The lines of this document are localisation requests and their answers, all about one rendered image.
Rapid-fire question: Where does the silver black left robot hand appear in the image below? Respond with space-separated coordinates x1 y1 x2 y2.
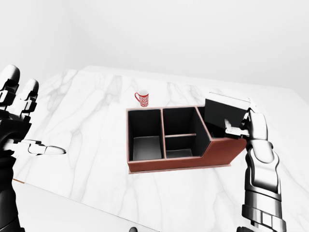
0 64 67 157

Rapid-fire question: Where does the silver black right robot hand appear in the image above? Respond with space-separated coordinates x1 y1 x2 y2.
224 97 269 144

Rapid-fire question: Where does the black book with white pages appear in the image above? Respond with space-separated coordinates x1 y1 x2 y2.
204 90 253 130

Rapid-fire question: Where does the red-brown desk caddy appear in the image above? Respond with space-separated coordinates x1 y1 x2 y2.
126 104 248 174

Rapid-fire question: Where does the red patterned mug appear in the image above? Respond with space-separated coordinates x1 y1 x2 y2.
134 89 150 107

